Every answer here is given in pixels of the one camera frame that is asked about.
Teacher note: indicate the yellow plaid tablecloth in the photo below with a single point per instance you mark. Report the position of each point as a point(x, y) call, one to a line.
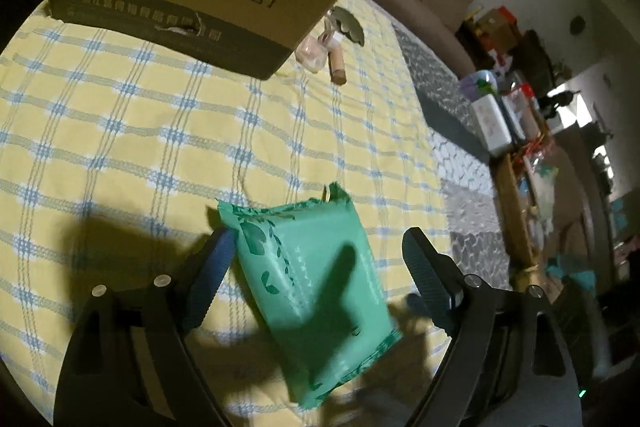
point(125, 132)

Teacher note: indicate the wooden cylinder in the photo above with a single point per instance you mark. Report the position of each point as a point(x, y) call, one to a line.
point(338, 64)

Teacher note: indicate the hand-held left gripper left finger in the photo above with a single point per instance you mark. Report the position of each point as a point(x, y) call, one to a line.
point(215, 267)

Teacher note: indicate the round wall clock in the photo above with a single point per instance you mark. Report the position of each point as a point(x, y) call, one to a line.
point(577, 24)

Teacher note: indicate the wooden side shelf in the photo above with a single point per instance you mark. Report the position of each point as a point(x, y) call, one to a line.
point(515, 212)

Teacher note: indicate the white storage box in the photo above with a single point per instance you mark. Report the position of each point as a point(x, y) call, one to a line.
point(520, 114)

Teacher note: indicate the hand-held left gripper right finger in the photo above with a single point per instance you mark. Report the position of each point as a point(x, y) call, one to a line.
point(425, 277)

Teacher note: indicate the leaf-shaped metal dish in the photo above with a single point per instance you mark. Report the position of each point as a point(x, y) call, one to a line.
point(350, 24)

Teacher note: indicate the white floral box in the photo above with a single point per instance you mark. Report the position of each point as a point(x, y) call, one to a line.
point(492, 127)

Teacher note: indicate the green tissue packet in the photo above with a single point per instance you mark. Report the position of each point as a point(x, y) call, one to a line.
point(310, 287)

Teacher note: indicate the purple container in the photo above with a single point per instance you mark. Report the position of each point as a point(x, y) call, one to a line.
point(477, 84)

